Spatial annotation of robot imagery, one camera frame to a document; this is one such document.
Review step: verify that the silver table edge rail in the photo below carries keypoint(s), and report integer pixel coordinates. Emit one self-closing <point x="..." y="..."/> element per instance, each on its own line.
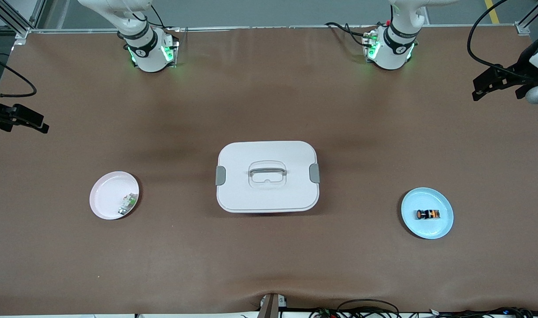
<point x="273" y="27"/>

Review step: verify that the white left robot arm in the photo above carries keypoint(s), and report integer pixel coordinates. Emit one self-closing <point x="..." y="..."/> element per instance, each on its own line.
<point x="395" y="48"/>

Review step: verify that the aluminium frame profile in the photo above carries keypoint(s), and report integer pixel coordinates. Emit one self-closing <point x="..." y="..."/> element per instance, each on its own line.
<point x="19" y="20"/>
<point x="532" y="15"/>

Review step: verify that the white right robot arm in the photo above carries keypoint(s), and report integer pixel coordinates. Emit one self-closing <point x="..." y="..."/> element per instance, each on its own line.
<point x="147" y="57"/>

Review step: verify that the pink round plate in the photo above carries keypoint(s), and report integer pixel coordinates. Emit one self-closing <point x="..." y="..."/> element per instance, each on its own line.
<point x="110" y="194"/>

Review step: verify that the grey box latch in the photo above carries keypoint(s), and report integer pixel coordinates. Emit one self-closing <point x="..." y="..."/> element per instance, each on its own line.
<point x="220" y="176"/>
<point x="314" y="173"/>

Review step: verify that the white lidded storage box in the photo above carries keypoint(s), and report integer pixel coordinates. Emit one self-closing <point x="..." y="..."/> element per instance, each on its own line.
<point x="267" y="194"/>

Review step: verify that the small green white component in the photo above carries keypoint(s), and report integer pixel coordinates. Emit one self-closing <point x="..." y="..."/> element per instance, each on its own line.
<point x="127" y="204"/>

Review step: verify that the light blue round plate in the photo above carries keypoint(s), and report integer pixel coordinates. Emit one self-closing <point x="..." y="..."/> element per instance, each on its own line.
<point x="423" y="229"/>

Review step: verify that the brown table mat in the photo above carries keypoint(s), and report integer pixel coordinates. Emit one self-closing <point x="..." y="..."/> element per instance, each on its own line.
<point x="269" y="256"/>

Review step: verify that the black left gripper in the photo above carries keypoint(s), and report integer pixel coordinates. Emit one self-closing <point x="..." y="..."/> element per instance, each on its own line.
<point x="515" y="72"/>

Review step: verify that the brown camera mount post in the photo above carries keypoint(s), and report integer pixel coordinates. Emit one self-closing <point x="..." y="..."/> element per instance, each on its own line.
<point x="269" y="307"/>

